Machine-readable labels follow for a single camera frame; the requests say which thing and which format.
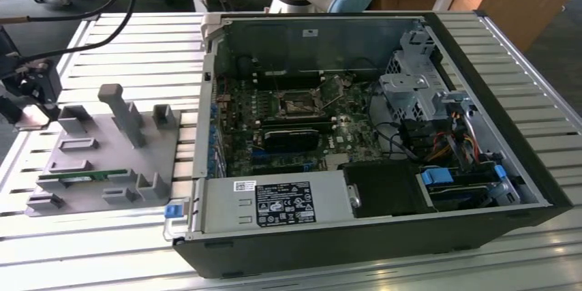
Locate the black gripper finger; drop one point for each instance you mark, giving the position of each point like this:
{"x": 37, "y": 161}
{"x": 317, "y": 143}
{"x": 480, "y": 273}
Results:
{"x": 49, "y": 110}
{"x": 10, "y": 110}

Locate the silver square CPU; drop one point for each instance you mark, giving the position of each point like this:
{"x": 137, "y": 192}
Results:
{"x": 32, "y": 117}

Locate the CPU socket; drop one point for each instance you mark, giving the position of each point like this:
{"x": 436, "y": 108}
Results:
{"x": 297, "y": 104}

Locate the green RAM stick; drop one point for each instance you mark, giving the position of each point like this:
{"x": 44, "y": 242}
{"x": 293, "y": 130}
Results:
{"x": 81, "y": 178}

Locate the grey plastic parts rack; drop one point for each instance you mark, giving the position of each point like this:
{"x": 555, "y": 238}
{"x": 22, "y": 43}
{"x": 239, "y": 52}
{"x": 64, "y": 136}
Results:
{"x": 113, "y": 165}

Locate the blue case latch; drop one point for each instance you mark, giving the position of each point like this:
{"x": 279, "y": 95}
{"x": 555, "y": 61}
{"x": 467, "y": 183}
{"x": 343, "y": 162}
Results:
{"x": 173, "y": 211}

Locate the black graphics card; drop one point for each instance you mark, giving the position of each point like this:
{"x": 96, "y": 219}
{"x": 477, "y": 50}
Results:
{"x": 291, "y": 139}

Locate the green motherboard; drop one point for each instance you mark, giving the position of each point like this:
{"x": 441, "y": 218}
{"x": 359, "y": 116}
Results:
{"x": 291, "y": 158}

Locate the grey power supply with label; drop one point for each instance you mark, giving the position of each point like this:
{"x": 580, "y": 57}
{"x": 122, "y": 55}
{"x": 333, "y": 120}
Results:
{"x": 272, "y": 202}

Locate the black fan shroud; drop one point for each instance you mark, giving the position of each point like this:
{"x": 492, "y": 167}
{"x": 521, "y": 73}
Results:
{"x": 385, "y": 188}

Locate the silver metal drive cage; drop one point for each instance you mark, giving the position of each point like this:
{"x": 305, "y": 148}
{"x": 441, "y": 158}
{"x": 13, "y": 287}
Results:
{"x": 417, "y": 93}

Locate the black open PC case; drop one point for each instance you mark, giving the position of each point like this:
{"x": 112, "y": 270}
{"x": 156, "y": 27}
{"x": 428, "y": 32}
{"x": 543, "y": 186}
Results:
{"x": 363, "y": 257}

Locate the small blue plastic clip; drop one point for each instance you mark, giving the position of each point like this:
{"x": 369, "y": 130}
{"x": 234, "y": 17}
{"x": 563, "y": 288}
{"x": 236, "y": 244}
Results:
{"x": 499, "y": 172}

